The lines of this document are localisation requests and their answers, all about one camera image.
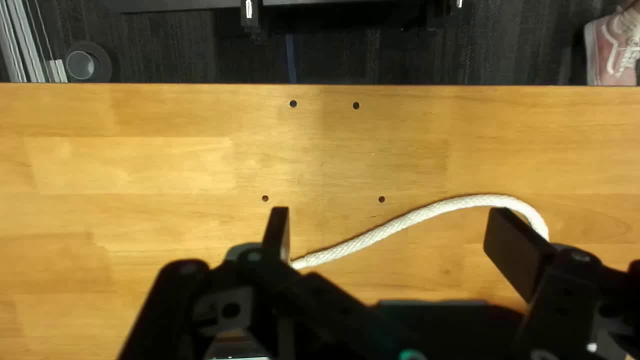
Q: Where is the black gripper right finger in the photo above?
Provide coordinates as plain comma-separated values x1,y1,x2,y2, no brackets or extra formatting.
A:
481,206,640,360

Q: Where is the aluminium extrusion frame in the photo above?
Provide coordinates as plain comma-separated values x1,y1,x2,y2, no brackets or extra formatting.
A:
0,0,69,84

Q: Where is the white braided rope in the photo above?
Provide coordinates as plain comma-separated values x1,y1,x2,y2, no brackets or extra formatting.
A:
289,192,552,271

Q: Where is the round grey disc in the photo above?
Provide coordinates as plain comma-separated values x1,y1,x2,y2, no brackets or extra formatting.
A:
62,39,114,84

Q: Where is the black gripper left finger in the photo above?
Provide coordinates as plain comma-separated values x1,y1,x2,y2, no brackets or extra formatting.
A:
118,206,402,360

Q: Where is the red and white plastic bag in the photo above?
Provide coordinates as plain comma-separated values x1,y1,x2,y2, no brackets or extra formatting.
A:
584,0,640,88

